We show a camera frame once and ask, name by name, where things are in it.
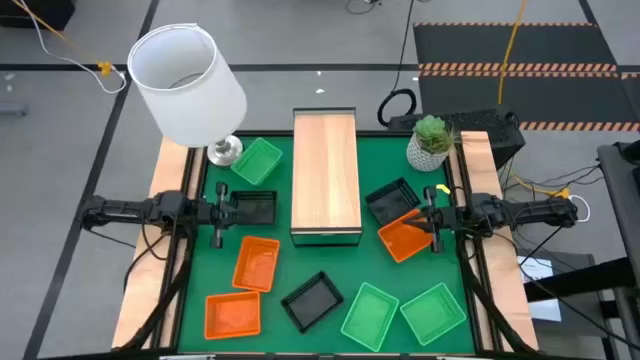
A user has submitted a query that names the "black perforated computer case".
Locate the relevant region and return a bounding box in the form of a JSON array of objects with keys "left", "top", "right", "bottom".
[{"left": 387, "top": 107, "right": 527, "bottom": 171}]

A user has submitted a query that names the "wooden shelf with black frame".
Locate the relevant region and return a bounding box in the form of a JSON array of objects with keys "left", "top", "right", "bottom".
[{"left": 290, "top": 106, "right": 364, "bottom": 248}]

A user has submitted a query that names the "black hazard-striped floor mat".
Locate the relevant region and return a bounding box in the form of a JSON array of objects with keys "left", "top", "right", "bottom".
[
  {"left": 412, "top": 21, "right": 619, "bottom": 71},
  {"left": 417, "top": 69, "right": 640, "bottom": 133}
]

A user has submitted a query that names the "wooden side panel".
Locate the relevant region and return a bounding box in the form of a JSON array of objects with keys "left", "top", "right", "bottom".
[
  {"left": 448, "top": 130, "right": 540, "bottom": 352},
  {"left": 110, "top": 135, "right": 206, "bottom": 350}
]

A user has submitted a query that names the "white paper sheet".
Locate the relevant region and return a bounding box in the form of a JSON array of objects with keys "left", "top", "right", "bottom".
[{"left": 517, "top": 254, "right": 564, "bottom": 324}]

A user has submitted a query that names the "orange plastic basket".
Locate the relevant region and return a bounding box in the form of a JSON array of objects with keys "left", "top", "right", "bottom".
[
  {"left": 231, "top": 235, "right": 281, "bottom": 294},
  {"left": 203, "top": 290, "right": 263, "bottom": 341},
  {"left": 377, "top": 208, "right": 435, "bottom": 264}
]

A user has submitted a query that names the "green plastic basket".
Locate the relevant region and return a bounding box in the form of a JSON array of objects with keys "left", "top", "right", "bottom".
[
  {"left": 399, "top": 281, "right": 468, "bottom": 347},
  {"left": 340, "top": 281, "right": 401, "bottom": 353},
  {"left": 229, "top": 136, "right": 285, "bottom": 187}
]

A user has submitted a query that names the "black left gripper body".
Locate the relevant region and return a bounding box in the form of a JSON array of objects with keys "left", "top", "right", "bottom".
[{"left": 197, "top": 182, "right": 236, "bottom": 250}]

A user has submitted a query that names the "black plastic basket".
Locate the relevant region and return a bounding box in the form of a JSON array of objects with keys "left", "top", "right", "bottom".
[
  {"left": 364, "top": 177, "right": 422, "bottom": 227},
  {"left": 228, "top": 189, "right": 278, "bottom": 226},
  {"left": 279, "top": 270, "right": 345, "bottom": 335}
]

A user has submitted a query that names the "white shade table lamp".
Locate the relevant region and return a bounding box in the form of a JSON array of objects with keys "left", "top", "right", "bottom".
[{"left": 126, "top": 22, "right": 248, "bottom": 167}]

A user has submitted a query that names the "white power cable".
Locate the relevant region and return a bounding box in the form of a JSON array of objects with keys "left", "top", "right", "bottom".
[{"left": 569, "top": 193, "right": 592, "bottom": 224}]

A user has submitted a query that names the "grey metal bar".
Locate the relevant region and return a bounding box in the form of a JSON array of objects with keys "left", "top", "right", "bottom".
[{"left": 0, "top": 101, "right": 29, "bottom": 118}]

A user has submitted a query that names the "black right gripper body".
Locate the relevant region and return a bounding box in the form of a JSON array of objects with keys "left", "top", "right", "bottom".
[{"left": 424, "top": 185, "right": 465, "bottom": 254}]

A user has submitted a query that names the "orange cable with yellow plug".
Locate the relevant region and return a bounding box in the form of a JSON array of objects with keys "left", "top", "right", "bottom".
[{"left": 10, "top": 0, "right": 114, "bottom": 77}]

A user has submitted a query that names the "black equipment case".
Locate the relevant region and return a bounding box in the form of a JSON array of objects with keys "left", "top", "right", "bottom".
[{"left": 0, "top": 0, "right": 77, "bottom": 31}]

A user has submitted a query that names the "thin white cable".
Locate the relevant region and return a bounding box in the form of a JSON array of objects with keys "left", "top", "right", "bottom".
[{"left": 17, "top": 0, "right": 129, "bottom": 95}]

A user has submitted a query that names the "coiled black cable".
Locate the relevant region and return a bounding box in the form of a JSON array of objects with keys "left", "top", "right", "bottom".
[{"left": 376, "top": 0, "right": 419, "bottom": 129}]

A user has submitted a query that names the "succulent in white pot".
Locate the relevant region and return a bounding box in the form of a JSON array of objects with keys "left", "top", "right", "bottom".
[{"left": 405, "top": 114, "right": 456, "bottom": 173}]

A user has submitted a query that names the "green table mat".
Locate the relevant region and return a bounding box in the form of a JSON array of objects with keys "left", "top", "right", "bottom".
[{"left": 177, "top": 134, "right": 476, "bottom": 355}]

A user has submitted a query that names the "black desk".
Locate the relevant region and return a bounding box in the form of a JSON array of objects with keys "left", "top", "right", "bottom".
[{"left": 597, "top": 141, "right": 640, "bottom": 291}]

